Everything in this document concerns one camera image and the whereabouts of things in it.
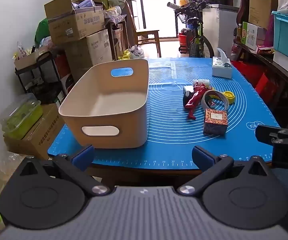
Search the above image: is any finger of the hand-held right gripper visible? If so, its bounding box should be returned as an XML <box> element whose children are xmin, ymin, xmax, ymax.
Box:
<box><xmin>255</xmin><ymin>124</ymin><xmax>288</xmax><ymax>143</ymax></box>

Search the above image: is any tall brown cardboard box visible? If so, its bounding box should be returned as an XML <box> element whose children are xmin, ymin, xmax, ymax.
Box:
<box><xmin>249</xmin><ymin>0</ymin><xmax>278</xmax><ymax>29</ymax></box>

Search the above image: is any yellow round plastic piece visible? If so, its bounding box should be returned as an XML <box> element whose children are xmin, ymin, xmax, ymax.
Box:
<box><xmin>223</xmin><ymin>91</ymin><xmax>235</xmax><ymax>105</ymax></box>

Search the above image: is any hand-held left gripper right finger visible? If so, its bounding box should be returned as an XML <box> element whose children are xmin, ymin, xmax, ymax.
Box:
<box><xmin>177</xmin><ymin>145</ymin><xmax>269</xmax><ymax>196</ymax></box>

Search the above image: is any white chest freezer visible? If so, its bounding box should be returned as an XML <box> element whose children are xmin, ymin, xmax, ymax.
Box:
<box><xmin>202</xmin><ymin>4</ymin><xmax>240</xmax><ymax>56</ymax></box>

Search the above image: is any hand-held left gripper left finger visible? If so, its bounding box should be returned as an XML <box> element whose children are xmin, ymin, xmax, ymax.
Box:
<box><xmin>19</xmin><ymin>144</ymin><xmax>110</xmax><ymax>197</ymax></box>

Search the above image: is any dark wooden side table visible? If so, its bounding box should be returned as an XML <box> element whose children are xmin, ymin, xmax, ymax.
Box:
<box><xmin>233</xmin><ymin>38</ymin><xmax>288</xmax><ymax>128</ymax></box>

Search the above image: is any red and white appliance box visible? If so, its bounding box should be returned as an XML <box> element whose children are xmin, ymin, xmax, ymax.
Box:
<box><xmin>54</xmin><ymin>54</ymin><xmax>75</xmax><ymax>93</ymax></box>

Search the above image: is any green and white carton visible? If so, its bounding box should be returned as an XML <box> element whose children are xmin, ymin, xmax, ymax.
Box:
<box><xmin>241</xmin><ymin>22</ymin><xmax>267</xmax><ymax>51</ymax></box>

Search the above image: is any clear tape roll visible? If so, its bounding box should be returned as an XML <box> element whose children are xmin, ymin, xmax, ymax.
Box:
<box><xmin>201</xmin><ymin>90</ymin><xmax>231</xmax><ymax>111</ymax></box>

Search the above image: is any open brown cardboard box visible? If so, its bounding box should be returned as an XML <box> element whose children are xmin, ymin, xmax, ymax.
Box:
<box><xmin>44</xmin><ymin>0</ymin><xmax>106</xmax><ymax>47</ymax></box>

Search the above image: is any green container with clear lid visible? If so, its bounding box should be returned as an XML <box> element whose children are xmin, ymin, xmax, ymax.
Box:
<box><xmin>0</xmin><ymin>93</ymin><xmax>44</xmax><ymax>140</ymax></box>

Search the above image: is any clear bag of grain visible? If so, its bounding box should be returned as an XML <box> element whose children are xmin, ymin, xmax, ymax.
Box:
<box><xmin>0</xmin><ymin>151</ymin><xmax>32</xmax><ymax>188</ymax></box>

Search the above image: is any red plastic bucket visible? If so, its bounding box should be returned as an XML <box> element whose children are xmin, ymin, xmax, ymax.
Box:
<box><xmin>178</xmin><ymin>32</ymin><xmax>192</xmax><ymax>47</ymax></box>

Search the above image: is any yellow plastic jug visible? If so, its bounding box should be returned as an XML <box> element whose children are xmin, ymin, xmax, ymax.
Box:
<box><xmin>117</xmin><ymin>50</ymin><xmax>131</xmax><ymax>61</ymax></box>

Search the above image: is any beige plastic storage bin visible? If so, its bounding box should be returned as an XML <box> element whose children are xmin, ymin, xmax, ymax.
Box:
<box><xmin>58</xmin><ymin>59</ymin><xmax>150</xmax><ymax>149</ymax></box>

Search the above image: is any blue silicone mat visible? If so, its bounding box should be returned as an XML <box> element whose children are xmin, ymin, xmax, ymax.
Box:
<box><xmin>47</xmin><ymin>57</ymin><xmax>281</xmax><ymax>170</ymax></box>

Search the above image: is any brown printed cardboard box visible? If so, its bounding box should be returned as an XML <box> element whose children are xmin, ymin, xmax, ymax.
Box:
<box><xmin>3</xmin><ymin>103</ymin><xmax>65</xmax><ymax>160</ymax></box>

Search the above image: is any black and green bicycle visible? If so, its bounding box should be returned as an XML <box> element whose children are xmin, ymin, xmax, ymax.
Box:
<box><xmin>167</xmin><ymin>1</ymin><xmax>215</xmax><ymax>58</ymax></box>

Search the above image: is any black metal cart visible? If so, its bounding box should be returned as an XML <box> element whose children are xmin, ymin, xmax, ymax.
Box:
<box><xmin>15</xmin><ymin>51</ymin><xmax>67</xmax><ymax>103</ymax></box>

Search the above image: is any red patterned paper box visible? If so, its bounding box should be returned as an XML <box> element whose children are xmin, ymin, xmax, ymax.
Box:
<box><xmin>203</xmin><ymin>108</ymin><xmax>228</xmax><ymax>135</ymax></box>

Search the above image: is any red action figure toy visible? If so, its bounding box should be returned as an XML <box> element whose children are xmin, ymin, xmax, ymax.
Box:
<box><xmin>184</xmin><ymin>82</ymin><xmax>207</xmax><ymax>120</ymax></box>

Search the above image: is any wooden chair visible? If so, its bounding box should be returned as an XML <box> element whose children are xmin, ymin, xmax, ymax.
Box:
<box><xmin>126</xmin><ymin>1</ymin><xmax>162</xmax><ymax>58</ymax></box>

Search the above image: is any white tissue box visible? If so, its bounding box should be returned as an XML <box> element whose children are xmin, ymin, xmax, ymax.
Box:
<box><xmin>212</xmin><ymin>48</ymin><xmax>233</xmax><ymax>78</ymax></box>

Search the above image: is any teal plastic storage crate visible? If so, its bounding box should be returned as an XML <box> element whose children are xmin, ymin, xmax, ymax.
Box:
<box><xmin>271</xmin><ymin>11</ymin><xmax>288</xmax><ymax>56</ymax></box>

